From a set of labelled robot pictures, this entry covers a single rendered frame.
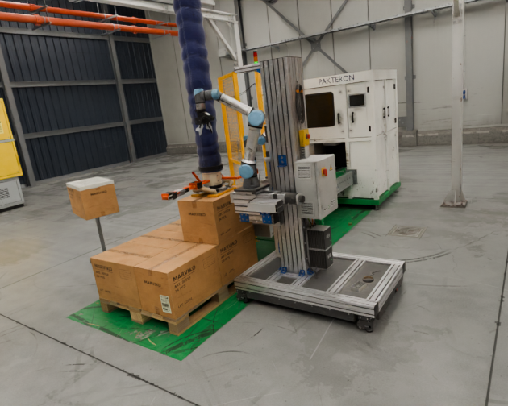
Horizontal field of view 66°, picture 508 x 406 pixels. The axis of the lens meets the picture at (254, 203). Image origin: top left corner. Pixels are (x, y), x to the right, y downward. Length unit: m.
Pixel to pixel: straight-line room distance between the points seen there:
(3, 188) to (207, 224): 7.57
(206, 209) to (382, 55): 9.74
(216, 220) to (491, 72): 9.62
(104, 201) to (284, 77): 2.80
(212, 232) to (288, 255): 0.70
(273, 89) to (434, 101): 9.22
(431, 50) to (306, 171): 9.37
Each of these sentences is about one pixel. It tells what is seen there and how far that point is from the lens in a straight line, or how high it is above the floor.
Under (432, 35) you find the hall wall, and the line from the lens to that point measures 12.21.
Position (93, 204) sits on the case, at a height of 0.79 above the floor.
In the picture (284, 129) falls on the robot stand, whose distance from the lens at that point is 3.21.
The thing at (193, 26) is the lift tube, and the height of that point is 2.38.
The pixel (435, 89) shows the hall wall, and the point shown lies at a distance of 12.14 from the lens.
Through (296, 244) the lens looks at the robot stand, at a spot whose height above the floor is 0.50.
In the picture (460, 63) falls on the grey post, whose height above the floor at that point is 1.90.
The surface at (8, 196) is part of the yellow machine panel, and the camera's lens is 10.58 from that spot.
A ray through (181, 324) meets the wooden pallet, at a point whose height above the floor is 0.08.
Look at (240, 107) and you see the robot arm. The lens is 3.21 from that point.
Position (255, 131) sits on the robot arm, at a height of 1.50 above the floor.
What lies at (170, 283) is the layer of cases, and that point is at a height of 0.45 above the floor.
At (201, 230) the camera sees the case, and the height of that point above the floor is 0.67.
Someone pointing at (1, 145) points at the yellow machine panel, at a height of 1.47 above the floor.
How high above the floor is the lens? 1.72
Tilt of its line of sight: 14 degrees down
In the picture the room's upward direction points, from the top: 7 degrees counter-clockwise
